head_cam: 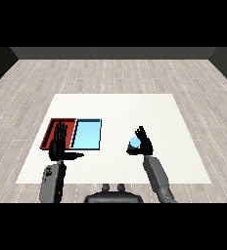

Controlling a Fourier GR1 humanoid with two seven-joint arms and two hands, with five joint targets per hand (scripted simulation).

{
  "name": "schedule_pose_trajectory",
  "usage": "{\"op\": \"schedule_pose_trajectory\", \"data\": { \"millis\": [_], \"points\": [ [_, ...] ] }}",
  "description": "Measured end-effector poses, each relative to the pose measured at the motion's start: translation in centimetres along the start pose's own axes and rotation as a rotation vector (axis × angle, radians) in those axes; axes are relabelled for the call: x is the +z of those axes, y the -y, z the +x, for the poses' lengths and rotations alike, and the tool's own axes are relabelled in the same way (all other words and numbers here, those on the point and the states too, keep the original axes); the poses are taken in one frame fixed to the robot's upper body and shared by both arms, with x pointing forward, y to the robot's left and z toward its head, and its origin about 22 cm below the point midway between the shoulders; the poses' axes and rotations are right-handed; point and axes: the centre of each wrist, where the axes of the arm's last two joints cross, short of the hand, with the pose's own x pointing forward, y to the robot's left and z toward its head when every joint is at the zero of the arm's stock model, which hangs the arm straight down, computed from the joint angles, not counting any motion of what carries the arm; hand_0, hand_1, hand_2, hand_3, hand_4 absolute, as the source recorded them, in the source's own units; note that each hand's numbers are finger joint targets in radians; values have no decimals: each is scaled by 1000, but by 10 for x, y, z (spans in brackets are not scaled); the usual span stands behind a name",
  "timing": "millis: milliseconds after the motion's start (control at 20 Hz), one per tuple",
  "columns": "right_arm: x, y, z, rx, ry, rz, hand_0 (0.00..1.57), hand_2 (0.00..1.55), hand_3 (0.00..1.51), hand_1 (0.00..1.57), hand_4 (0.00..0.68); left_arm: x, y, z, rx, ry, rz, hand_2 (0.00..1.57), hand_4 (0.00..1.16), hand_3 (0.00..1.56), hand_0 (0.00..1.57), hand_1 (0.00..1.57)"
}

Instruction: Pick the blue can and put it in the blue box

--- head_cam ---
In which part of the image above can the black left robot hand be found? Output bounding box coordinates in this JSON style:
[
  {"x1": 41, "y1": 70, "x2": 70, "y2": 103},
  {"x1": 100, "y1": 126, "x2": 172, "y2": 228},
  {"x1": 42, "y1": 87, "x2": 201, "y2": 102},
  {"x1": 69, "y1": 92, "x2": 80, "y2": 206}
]
[{"x1": 48, "y1": 122, "x2": 85, "y2": 164}]

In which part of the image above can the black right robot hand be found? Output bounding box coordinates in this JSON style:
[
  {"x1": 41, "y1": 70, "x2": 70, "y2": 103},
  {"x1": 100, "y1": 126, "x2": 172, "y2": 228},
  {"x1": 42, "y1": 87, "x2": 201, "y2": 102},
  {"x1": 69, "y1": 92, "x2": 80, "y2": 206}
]
[{"x1": 126, "y1": 125, "x2": 155, "y2": 157}]

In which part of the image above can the light blue shallow open box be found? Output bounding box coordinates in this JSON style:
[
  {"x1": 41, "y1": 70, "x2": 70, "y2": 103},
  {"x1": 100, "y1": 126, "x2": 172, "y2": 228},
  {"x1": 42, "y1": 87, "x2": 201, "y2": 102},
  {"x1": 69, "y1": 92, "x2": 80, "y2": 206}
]
[{"x1": 68, "y1": 118, "x2": 103, "y2": 151}]

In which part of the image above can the small blue can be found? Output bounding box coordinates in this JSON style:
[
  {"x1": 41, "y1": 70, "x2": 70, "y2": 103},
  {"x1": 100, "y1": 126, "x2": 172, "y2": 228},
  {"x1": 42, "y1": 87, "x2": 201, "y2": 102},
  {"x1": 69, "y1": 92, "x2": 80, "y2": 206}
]
[{"x1": 127, "y1": 136, "x2": 143, "y2": 155}]

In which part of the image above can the red shallow open box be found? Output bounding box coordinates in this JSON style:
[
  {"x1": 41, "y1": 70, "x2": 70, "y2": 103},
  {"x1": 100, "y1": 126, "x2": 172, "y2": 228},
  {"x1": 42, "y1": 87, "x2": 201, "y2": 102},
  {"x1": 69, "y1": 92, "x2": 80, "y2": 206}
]
[{"x1": 39, "y1": 117, "x2": 77, "y2": 151}]

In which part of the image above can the dark grey robot body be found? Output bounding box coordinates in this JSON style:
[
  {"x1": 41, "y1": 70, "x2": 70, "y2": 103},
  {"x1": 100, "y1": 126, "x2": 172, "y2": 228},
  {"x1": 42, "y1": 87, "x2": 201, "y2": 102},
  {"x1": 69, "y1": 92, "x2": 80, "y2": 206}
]
[{"x1": 83, "y1": 184, "x2": 144, "y2": 204}]

